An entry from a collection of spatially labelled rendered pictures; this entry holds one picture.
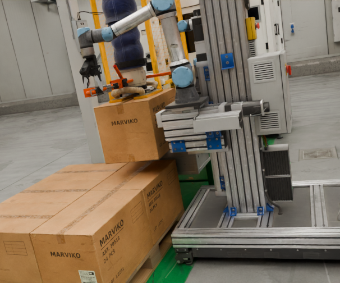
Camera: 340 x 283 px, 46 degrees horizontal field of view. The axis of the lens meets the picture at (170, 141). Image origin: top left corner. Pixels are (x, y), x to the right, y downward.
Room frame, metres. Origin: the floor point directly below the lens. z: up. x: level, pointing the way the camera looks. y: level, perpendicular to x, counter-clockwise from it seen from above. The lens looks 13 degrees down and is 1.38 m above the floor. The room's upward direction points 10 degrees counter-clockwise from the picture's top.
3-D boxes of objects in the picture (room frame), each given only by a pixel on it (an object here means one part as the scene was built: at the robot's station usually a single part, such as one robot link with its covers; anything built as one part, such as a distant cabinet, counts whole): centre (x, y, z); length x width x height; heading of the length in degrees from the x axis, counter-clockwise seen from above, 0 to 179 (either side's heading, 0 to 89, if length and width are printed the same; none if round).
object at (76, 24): (4.11, 0.67, 1.62); 0.20 x 0.05 x 0.30; 156
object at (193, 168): (3.06, 0.14, 0.48); 0.70 x 0.03 x 0.15; 66
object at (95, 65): (2.35, 0.37, 1.34); 0.09 x 0.08 x 0.12; 160
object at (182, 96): (2.43, -0.15, 1.09); 0.15 x 0.15 x 0.10
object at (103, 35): (2.35, 0.27, 1.50); 0.11 x 0.11 x 0.08; 84
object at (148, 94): (2.86, 0.09, 1.09); 0.34 x 0.10 x 0.05; 160
